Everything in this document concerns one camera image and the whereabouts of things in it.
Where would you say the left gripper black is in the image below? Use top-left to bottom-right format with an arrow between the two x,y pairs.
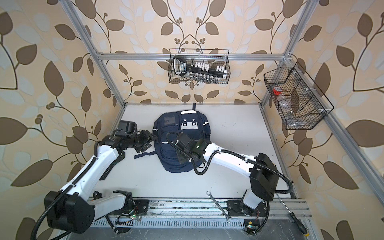
126,128 -> 159,152

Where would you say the navy blue student backpack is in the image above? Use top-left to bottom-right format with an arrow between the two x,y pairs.
134,106 -> 211,173

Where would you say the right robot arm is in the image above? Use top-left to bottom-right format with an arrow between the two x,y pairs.
166,132 -> 294,236

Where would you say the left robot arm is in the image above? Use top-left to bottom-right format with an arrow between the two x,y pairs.
30,121 -> 158,240

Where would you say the black adjustable wrench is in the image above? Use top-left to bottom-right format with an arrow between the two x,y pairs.
99,152 -> 125,181

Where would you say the silver combination wrench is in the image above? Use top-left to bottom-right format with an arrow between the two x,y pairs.
206,191 -> 231,223

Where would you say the red object in basket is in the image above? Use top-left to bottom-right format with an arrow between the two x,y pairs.
273,86 -> 283,97

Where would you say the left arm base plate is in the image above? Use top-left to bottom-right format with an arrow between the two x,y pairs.
120,199 -> 150,216

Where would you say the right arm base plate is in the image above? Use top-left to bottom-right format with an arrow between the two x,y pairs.
227,200 -> 269,218

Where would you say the back wire basket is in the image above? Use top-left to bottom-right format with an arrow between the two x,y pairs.
168,48 -> 231,85

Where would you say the wire basket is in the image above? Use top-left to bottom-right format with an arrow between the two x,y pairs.
168,48 -> 231,85
264,63 -> 334,130

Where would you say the right wire basket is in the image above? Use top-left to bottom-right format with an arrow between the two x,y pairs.
264,63 -> 334,130

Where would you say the black handled screwdriver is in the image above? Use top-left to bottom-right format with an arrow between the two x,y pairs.
277,195 -> 309,237

